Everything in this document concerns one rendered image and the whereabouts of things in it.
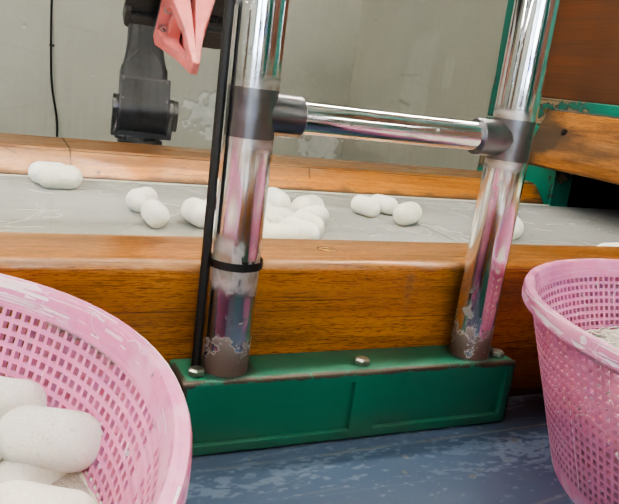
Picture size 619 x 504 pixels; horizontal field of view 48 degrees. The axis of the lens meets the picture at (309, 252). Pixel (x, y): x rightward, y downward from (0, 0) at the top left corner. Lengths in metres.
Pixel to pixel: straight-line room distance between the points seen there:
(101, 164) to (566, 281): 0.44
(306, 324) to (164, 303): 0.08
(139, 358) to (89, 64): 2.40
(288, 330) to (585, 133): 0.55
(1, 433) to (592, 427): 0.24
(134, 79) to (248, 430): 0.69
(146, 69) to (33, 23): 1.61
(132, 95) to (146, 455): 0.80
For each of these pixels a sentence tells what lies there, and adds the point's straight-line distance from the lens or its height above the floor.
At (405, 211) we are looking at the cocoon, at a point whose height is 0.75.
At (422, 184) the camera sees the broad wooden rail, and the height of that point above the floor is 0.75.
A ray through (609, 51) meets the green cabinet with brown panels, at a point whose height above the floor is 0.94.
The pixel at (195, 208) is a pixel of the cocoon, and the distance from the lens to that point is 0.52.
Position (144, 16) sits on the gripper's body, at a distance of 0.72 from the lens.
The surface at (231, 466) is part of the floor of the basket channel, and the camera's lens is 0.35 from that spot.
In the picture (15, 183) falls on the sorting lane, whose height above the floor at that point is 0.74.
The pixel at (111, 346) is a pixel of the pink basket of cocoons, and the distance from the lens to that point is 0.24.
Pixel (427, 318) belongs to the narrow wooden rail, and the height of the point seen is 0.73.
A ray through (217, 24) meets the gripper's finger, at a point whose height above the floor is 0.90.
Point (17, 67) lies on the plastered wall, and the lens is 2.59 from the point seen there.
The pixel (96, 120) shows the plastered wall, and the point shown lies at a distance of 2.62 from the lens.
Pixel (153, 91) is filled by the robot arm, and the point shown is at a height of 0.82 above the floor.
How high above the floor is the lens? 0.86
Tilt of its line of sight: 14 degrees down
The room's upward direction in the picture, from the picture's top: 8 degrees clockwise
